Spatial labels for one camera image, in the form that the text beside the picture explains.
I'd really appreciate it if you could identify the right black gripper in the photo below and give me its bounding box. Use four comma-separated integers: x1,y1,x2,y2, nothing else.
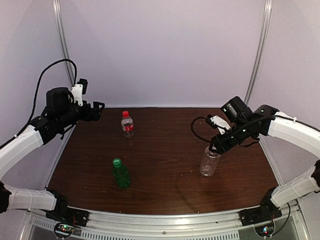
209,120,251,155

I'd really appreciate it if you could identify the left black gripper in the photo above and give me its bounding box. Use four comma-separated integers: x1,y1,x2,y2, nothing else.
57,100,105,128

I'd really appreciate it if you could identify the clear wide plastic bottle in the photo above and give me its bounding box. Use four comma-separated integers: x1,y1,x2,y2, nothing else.
199,146,221,177

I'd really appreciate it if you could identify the red label cola bottle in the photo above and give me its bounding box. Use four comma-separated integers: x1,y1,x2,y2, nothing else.
120,116,134,139

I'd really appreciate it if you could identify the red bottle cap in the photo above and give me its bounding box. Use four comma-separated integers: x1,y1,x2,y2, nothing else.
122,111,130,118

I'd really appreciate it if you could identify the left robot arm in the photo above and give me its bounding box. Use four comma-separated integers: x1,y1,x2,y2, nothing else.
0,84,105,222

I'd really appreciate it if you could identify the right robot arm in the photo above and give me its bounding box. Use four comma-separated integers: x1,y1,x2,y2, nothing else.
206,96,320,221

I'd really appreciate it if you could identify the green bottle cap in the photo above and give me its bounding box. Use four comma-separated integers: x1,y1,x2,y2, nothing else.
112,158,122,168

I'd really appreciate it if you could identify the green plastic bottle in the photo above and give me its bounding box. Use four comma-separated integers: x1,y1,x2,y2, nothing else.
112,163,131,189

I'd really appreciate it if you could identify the right circuit board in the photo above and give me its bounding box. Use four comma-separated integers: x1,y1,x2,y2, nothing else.
254,223,275,238

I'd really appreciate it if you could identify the circuit board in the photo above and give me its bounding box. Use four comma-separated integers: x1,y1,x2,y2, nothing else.
53,222,75,239
254,223,275,238

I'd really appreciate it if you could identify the left circuit board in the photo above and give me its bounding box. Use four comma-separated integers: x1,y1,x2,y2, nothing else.
53,222,75,239

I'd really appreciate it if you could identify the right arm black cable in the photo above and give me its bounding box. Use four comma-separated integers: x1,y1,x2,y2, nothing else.
190,116,261,148

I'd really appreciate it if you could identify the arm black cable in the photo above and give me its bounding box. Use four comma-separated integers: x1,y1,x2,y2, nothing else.
190,116,261,148
0,58,78,148

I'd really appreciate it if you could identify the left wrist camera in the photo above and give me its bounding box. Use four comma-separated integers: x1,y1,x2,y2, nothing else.
71,78,88,107

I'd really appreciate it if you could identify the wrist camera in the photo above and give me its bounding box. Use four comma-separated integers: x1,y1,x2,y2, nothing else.
205,114,231,135
71,78,88,107

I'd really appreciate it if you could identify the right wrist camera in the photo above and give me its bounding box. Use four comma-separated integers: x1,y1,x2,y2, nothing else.
205,114,231,135

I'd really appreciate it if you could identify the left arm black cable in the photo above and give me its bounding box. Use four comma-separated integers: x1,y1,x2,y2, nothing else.
0,58,78,148

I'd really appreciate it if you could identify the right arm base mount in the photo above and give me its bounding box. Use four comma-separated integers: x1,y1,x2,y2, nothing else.
239,187,282,226

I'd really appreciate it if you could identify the aluminium front rail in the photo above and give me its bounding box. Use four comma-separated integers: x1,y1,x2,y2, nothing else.
23,199,308,240

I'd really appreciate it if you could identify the left corner aluminium post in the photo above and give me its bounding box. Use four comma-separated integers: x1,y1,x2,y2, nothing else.
52,0,76,87

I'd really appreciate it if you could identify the corner aluminium post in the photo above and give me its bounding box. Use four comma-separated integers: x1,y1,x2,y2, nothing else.
244,0,273,105
52,0,76,87

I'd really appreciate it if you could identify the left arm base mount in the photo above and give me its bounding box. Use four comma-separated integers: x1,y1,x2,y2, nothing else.
43,190,89,227

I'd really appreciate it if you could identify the right corner aluminium post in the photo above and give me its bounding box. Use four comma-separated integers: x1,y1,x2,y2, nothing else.
244,0,273,105

